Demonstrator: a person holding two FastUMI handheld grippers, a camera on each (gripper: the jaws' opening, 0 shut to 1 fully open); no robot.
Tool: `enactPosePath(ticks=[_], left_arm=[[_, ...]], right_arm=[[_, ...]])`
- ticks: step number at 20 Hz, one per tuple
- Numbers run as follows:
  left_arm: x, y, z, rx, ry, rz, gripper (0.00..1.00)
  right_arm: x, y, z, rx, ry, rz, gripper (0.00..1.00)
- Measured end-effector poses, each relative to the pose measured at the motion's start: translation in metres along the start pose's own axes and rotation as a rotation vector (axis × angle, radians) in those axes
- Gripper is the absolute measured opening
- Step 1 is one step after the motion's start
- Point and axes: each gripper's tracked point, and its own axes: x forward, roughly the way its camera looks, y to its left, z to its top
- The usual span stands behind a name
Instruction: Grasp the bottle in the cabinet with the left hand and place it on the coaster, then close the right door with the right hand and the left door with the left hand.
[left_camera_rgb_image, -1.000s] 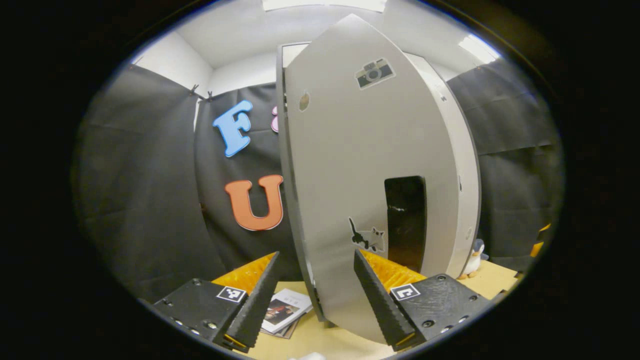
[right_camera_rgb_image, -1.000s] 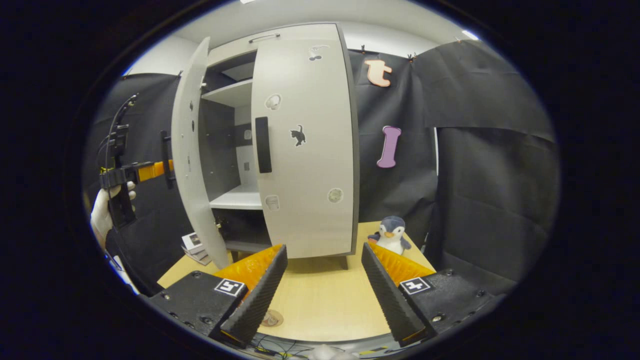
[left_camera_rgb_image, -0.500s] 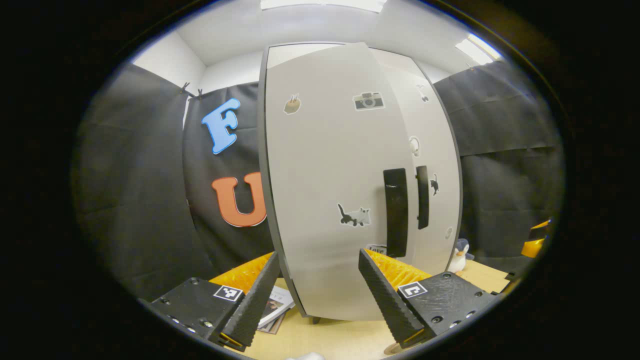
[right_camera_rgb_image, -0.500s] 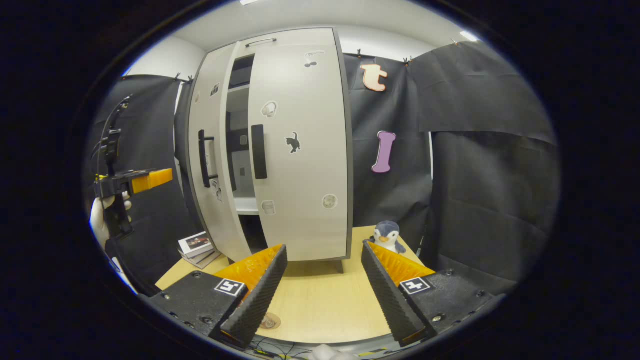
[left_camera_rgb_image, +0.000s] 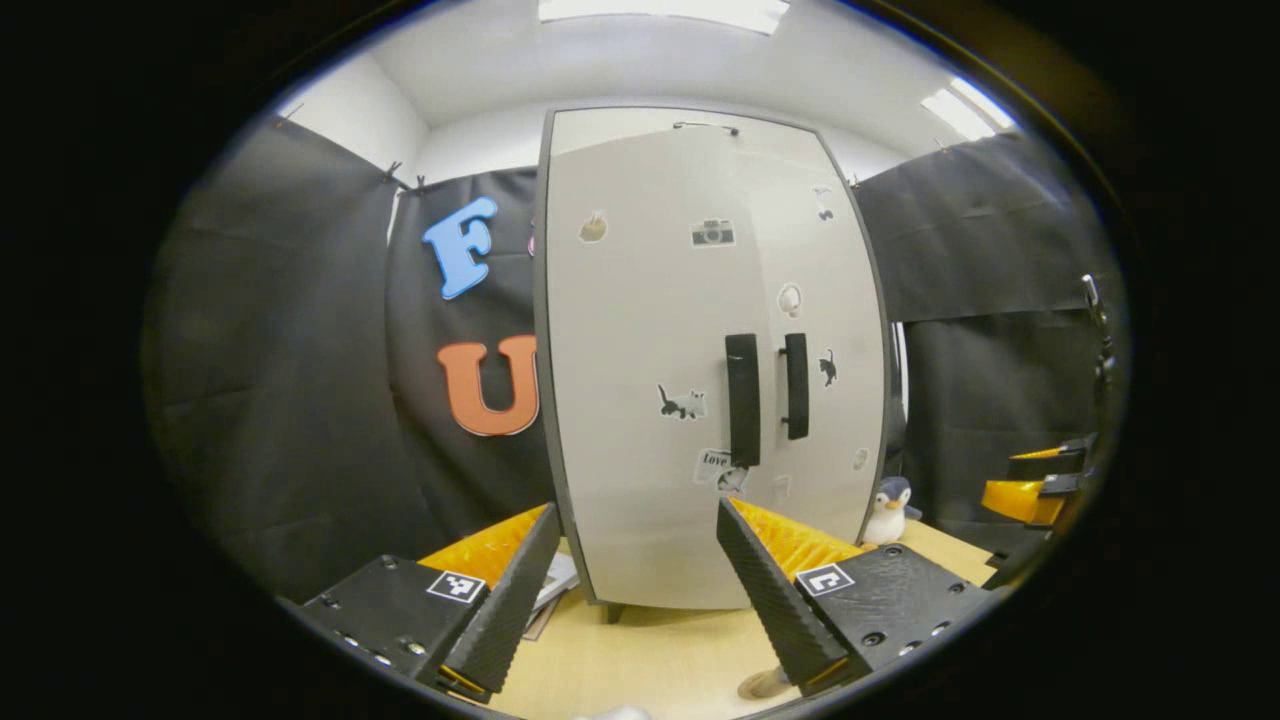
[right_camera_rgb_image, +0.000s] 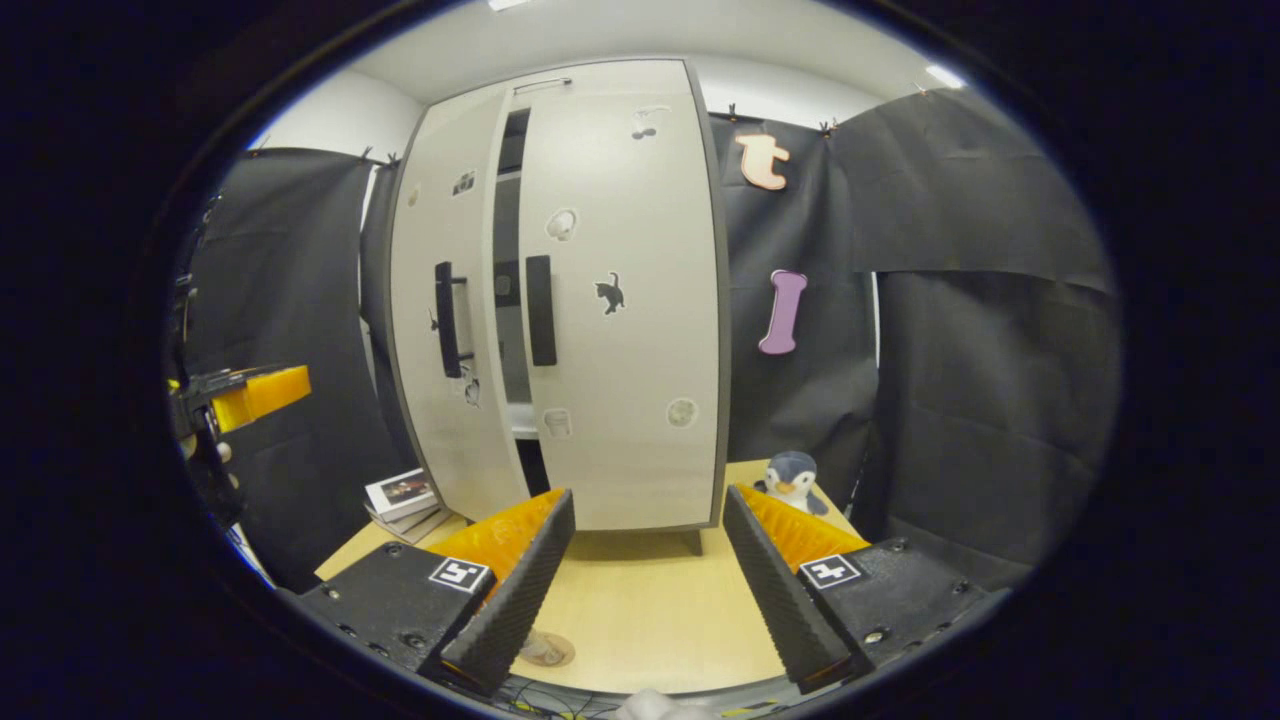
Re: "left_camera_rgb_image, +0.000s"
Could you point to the white cabinet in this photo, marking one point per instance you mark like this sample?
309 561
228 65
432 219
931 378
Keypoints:
541 350

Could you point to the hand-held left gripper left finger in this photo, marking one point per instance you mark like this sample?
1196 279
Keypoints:
505 620

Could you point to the penguin plush toy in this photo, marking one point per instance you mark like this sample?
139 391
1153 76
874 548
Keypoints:
888 515

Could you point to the white cabinet door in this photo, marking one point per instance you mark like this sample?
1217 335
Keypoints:
845 300
640 330

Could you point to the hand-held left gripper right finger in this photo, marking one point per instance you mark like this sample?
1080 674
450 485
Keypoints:
775 600

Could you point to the black backdrop cloth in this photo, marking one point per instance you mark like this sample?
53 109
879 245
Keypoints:
280 350

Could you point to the grey booklet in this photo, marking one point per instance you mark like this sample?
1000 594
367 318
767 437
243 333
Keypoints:
558 582

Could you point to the ceiling light panel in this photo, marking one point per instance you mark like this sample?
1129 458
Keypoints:
660 12
965 108

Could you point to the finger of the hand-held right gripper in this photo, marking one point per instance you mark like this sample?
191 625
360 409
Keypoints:
1020 500
1050 465

